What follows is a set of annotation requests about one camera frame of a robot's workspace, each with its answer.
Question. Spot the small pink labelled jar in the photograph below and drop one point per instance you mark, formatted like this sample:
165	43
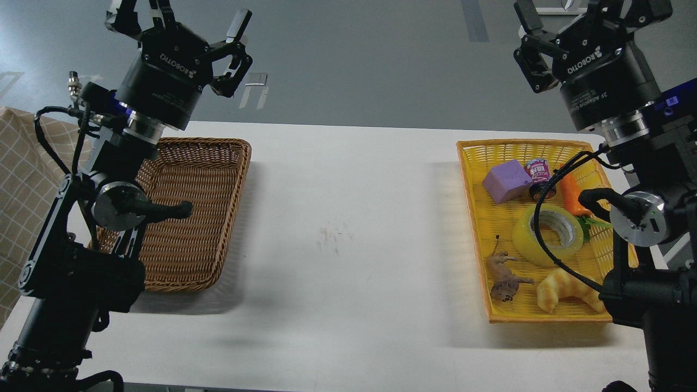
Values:
540	173

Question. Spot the yellow tape roll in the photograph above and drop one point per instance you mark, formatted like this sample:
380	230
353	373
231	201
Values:
561	231

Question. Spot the brown toy lion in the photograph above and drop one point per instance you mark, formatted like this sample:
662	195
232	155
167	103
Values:
506	282

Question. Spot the toy croissant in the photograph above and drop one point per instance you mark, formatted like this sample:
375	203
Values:
559	284

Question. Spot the white desk base bar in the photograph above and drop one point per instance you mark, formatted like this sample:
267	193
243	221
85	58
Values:
560	8

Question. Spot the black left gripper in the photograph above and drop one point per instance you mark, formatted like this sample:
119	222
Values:
165	80

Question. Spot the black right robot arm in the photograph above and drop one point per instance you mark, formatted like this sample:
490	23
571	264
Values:
658	142

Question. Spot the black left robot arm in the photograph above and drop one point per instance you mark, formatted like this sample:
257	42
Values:
85	262

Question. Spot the yellow plastic basket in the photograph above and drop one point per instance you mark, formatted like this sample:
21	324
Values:
594	260

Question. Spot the purple foam block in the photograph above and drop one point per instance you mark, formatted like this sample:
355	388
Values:
507	181

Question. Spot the orange toy carrot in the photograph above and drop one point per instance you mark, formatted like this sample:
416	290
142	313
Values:
571	191

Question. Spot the beige checkered cloth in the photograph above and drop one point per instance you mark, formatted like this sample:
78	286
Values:
29	179

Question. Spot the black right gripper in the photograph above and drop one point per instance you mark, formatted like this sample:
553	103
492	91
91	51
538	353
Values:
602	72

